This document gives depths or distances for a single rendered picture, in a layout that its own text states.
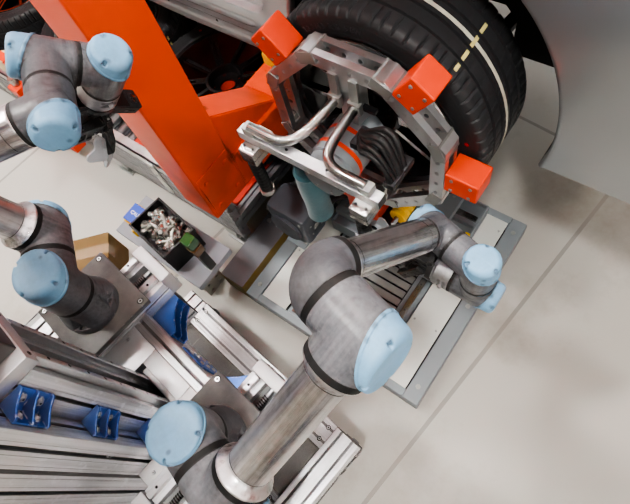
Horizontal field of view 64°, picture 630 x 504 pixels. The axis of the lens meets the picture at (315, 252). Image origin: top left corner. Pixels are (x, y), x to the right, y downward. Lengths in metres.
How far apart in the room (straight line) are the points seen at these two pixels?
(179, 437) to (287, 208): 1.05
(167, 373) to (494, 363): 1.19
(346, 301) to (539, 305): 1.45
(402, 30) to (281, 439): 0.84
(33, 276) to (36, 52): 0.51
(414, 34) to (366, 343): 0.70
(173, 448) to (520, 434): 1.32
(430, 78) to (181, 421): 0.82
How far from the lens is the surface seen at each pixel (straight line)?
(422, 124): 1.18
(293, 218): 1.81
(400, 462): 1.96
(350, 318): 0.73
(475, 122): 1.23
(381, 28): 1.18
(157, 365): 1.41
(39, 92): 0.91
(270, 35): 1.31
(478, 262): 1.04
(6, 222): 1.29
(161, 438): 1.01
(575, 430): 2.04
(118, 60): 0.98
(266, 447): 0.88
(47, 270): 1.26
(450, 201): 2.00
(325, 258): 0.78
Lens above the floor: 1.96
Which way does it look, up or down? 63 degrees down
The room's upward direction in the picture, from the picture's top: 23 degrees counter-clockwise
